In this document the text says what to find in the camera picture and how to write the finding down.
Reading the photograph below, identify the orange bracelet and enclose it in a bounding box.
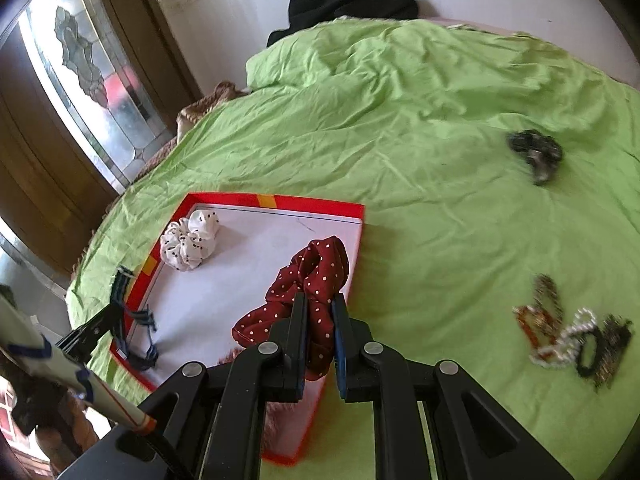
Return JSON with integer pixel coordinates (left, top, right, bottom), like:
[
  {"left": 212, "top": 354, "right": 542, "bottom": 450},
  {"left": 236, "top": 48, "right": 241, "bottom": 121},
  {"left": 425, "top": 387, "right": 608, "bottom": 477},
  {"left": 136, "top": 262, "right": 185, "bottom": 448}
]
[{"left": 514, "top": 305, "right": 558, "bottom": 348}]

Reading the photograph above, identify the green bed sheet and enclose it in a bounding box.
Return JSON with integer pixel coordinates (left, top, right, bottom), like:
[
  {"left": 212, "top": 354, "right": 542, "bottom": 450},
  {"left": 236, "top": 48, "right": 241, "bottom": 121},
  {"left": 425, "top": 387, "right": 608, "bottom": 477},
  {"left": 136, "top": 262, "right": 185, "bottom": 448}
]
[{"left": 65, "top": 17, "right": 640, "bottom": 480}]

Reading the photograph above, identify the red cardboard box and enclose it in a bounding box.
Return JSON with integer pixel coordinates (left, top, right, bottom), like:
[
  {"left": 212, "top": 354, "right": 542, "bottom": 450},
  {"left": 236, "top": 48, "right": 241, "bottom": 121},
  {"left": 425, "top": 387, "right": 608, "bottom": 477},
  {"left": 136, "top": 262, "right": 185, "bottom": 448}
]
[{"left": 109, "top": 191, "right": 367, "bottom": 466}]

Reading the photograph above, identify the dark patterned scrunchie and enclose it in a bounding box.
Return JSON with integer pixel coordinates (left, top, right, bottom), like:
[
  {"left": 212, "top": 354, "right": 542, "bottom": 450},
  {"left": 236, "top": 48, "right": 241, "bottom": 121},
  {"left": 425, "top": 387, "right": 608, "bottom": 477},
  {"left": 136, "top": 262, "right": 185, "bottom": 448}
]
[{"left": 506, "top": 130, "right": 565, "bottom": 187}]

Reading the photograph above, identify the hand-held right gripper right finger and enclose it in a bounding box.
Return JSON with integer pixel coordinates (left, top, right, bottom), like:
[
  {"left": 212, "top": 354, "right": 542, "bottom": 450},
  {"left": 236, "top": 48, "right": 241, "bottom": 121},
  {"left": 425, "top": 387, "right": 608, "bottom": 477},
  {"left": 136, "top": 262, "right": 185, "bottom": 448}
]
[{"left": 331, "top": 292, "right": 576, "bottom": 480}]

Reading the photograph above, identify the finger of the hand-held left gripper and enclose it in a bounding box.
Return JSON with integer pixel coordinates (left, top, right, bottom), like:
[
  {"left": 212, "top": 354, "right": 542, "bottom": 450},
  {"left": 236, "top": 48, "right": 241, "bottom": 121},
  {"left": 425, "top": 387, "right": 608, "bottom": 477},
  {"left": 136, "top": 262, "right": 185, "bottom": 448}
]
[{"left": 55, "top": 270, "right": 127, "bottom": 358}]

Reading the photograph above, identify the brown beaded bracelet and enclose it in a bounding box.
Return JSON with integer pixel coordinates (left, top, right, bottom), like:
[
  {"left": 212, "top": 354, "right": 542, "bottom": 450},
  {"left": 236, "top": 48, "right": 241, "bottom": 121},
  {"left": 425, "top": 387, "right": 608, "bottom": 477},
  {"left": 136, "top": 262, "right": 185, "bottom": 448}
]
[{"left": 532, "top": 274, "right": 563, "bottom": 333}]

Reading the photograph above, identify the black hair tie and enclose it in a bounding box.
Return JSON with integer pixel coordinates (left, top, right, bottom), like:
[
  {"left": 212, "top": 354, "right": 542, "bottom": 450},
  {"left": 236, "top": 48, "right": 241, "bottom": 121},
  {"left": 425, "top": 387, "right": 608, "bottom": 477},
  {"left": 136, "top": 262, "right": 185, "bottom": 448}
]
[{"left": 575, "top": 327, "right": 606, "bottom": 378}]

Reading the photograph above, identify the dark patterned hair accessory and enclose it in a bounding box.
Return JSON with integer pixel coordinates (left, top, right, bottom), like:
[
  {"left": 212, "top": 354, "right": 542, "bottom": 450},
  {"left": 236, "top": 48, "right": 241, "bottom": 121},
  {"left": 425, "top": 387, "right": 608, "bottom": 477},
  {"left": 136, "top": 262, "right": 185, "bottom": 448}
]
[{"left": 595, "top": 315, "right": 633, "bottom": 391}]

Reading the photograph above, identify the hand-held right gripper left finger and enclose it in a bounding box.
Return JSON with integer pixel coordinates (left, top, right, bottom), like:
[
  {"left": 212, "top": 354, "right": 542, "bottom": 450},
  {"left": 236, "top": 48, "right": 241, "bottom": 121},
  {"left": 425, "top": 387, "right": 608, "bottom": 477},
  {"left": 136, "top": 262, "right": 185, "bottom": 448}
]
[{"left": 60, "top": 292, "right": 308, "bottom": 480}]

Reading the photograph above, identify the white pole with orange tip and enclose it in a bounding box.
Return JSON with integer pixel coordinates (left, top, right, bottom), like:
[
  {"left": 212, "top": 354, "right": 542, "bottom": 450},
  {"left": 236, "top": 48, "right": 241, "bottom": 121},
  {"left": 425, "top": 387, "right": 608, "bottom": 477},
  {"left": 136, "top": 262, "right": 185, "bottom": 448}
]
[{"left": 0, "top": 294, "right": 157, "bottom": 435}]

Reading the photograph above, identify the black cloth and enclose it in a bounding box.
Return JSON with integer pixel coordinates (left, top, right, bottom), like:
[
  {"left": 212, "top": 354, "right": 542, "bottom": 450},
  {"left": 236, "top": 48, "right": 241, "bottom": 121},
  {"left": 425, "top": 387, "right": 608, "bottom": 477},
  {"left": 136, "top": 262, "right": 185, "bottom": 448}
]
[{"left": 266, "top": 0, "right": 421, "bottom": 47}]

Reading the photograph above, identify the wooden door with glass pane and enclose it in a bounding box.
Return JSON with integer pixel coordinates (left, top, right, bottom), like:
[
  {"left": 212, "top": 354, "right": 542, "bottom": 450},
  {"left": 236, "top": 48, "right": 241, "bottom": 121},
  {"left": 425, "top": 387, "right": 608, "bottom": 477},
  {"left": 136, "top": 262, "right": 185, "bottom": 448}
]
[{"left": 0, "top": 0, "right": 202, "bottom": 277}]

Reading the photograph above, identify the red polka-dot scrunchie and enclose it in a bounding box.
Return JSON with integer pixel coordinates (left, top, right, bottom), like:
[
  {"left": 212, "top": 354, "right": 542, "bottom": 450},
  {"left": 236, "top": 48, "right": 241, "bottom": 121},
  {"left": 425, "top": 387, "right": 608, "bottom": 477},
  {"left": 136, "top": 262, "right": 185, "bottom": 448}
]
[{"left": 231, "top": 236, "right": 351, "bottom": 382}]

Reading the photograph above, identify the white polka-dot scrunchie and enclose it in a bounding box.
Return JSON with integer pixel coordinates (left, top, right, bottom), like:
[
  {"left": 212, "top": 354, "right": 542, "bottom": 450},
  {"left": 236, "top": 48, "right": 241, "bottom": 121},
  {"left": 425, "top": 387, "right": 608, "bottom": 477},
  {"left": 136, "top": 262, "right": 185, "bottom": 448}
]
[{"left": 160, "top": 210, "right": 221, "bottom": 273}]

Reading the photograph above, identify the blue striped hair tie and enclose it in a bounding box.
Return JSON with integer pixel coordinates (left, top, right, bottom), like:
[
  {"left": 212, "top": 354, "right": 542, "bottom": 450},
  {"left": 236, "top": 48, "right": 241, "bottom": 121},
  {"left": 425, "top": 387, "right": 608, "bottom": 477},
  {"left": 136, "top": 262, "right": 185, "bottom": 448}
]
[{"left": 116, "top": 266, "right": 160, "bottom": 372}]

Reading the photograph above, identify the brown blanket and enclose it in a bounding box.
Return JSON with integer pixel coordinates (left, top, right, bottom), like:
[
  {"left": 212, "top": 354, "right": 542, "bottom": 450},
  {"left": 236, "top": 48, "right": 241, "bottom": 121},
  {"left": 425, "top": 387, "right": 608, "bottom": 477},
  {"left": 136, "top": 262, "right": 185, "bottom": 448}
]
[{"left": 175, "top": 81, "right": 251, "bottom": 141}]

